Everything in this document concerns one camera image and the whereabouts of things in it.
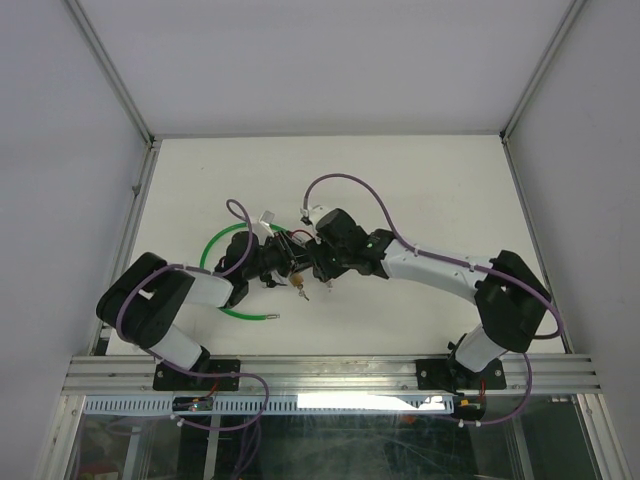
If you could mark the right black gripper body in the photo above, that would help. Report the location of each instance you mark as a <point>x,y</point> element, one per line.
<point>328,262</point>

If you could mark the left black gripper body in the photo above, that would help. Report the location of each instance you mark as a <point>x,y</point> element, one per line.
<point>274,257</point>

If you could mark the brass padlock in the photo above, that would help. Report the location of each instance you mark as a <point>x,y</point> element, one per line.
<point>296,280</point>

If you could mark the black-headed key pair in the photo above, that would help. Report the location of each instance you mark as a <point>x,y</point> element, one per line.
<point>271,283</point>

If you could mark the red cable seal tag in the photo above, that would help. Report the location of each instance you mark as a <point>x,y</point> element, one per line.
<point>301,236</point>

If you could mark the green cable bike lock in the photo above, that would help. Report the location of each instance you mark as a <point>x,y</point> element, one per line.
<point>202,263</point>

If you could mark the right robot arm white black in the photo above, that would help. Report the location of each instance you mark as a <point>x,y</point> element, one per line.
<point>505,291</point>

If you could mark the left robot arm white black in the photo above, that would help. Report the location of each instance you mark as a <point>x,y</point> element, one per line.
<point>142,305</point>

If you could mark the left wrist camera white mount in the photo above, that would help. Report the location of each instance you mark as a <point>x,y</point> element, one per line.
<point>263,224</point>

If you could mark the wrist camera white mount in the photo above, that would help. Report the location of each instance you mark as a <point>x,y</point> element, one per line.
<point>311,216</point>
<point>263,224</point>

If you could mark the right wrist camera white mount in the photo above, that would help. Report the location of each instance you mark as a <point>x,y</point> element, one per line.
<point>311,216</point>

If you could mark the grey slotted cable duct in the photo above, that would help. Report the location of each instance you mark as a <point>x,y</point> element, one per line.
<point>297,404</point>

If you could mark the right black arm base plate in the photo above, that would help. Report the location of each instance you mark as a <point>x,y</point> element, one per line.
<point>442,374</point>

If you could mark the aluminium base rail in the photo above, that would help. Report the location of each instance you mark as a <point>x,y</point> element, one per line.
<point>541,374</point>

